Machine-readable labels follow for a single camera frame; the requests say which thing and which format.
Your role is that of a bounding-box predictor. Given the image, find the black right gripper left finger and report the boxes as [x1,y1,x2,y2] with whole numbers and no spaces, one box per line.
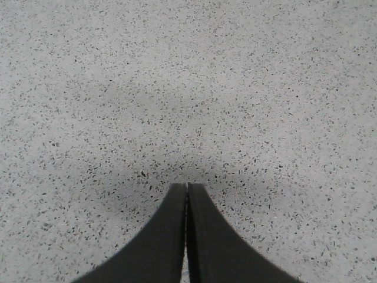
[75,183,187,282]

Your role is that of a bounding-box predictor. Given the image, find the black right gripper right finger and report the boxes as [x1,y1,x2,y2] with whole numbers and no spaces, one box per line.
[187,183,299,282]

